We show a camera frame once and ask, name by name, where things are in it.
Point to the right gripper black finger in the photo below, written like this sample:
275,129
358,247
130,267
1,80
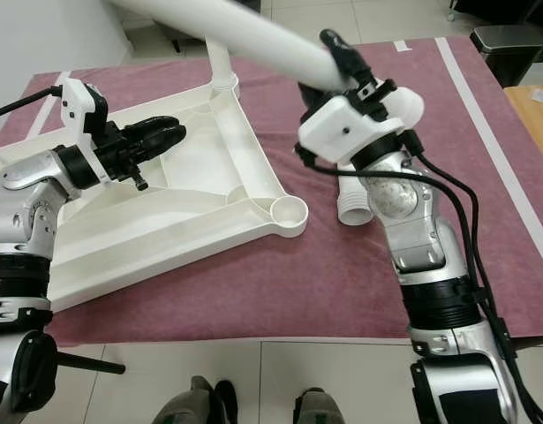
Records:
349,62

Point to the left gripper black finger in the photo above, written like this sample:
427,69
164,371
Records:
161,144
152,126

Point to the white plastic children table top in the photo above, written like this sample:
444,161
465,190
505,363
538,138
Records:
218,168

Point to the white plastic table leg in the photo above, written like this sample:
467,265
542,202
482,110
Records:
222,71
262,44
355,205

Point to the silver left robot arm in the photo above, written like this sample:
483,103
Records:
28,203

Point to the short white tape piece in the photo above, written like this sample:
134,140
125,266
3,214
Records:
403,45

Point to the silver black trash bin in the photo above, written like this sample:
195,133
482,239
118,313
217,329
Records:
509,40

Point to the light wooden side table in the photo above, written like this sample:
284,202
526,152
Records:
536,115

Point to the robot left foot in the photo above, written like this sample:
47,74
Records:
192,405

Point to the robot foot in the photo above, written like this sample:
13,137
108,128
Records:
320,409
192,405

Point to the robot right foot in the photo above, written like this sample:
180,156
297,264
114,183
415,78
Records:
320,409

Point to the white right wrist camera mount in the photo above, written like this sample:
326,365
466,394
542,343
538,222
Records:
342,132

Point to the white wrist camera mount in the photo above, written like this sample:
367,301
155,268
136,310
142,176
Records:
342,132
77,104

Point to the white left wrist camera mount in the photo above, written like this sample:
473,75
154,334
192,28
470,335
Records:
77,104

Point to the black metal table frame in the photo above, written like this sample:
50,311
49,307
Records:
94,362

